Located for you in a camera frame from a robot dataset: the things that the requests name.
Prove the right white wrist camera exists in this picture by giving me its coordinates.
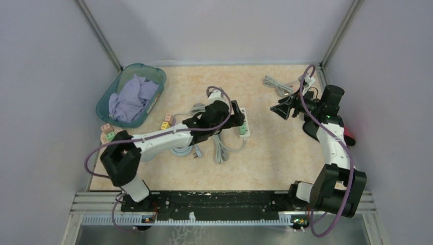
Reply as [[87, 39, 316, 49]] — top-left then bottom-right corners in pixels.
[[298, 74, 316, 95]]

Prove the yellow plug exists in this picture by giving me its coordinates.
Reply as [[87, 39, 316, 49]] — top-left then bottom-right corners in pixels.
[[160, 121, 171, 130]]

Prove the purple cloth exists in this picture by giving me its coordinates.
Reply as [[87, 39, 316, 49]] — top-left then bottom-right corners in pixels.
[[108, 74, 160, 123]]

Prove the teal plastic basin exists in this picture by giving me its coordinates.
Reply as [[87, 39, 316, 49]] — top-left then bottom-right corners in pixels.
[[96, 63, 166, 128]]

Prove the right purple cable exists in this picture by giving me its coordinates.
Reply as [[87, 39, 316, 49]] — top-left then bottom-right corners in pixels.
[[298, 64, 356, 238]]

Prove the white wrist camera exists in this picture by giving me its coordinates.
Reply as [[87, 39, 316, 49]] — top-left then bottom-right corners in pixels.
[[298, 74, 316, 95], [207, 88, 225, 105]]

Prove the red and black cloth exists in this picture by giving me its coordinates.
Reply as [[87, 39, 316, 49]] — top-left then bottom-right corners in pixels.
[[302, 118, 356, 146]]

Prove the purple cable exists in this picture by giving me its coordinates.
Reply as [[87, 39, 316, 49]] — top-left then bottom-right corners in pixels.
[[84, 86, 234, 234], [298, 64, 356, 238]]

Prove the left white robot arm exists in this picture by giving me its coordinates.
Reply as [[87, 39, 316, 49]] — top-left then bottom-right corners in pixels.
[[100, 101, 246, 211]]

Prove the pink round socket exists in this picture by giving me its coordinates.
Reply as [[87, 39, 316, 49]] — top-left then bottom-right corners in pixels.
[[100, 131, 116, 144]]

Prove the black power strip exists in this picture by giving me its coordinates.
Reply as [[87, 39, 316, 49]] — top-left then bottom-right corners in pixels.
[[262, 76, 294, 97]]

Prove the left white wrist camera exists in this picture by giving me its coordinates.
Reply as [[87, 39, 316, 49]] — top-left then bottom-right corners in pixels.
[[207, 88, 225, 105]]

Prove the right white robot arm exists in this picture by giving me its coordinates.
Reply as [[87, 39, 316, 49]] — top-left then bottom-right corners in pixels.
[[270, 85, 367, 217]]

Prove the light blue coiled cable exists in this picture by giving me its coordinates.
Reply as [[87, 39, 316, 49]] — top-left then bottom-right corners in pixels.
[[170, 146, 203, 160]]

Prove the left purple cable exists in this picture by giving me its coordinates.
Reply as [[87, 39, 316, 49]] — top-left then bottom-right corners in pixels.
[[84, 86, 234, 234]]

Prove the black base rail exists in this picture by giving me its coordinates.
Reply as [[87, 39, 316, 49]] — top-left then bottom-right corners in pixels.
[[121, 190, 307, 222]]

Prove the white power strip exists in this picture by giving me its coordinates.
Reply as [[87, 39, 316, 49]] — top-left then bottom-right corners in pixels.
[[239, 108, 251, 140]]

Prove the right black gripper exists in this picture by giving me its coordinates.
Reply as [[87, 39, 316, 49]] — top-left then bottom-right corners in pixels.
[[271, 85, 323, 120]]

